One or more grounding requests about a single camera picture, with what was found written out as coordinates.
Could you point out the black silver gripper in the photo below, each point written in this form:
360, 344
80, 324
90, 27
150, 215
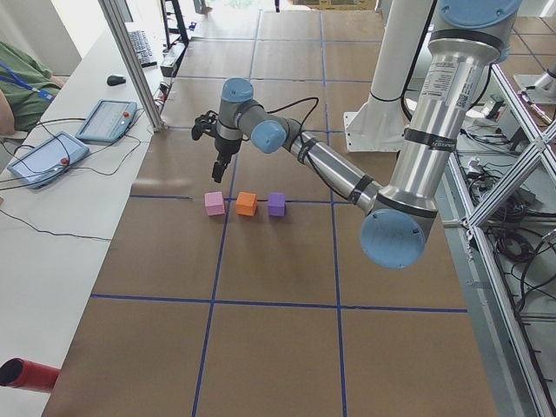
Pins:
225, 148

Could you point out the pink foam block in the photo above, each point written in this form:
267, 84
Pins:
214, 203

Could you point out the orange foam block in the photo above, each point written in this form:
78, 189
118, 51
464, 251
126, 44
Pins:
246, 203

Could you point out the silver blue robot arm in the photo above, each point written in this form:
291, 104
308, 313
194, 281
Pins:
468, 37

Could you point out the purple foam block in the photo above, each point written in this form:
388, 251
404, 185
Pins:
276, 204

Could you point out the far blue teach pendant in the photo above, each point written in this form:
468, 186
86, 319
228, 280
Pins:
108, 121

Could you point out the blue teach pendant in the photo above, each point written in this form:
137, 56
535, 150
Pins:
108, 121
48, 160

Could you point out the black computer mouse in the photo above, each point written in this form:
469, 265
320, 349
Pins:
114, 80

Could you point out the black keyboard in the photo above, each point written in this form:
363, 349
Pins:
142, 49

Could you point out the near blue teach pendant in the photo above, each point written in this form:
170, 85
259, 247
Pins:
48, 160

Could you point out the person in green shirt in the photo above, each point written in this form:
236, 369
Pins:
27, 89

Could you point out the red cylinder tube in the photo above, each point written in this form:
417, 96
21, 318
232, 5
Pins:
28, 375

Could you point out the aluminium frame post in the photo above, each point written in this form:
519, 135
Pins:
114, 19

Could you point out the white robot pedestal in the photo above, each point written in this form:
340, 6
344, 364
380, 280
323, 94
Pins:
379, 124

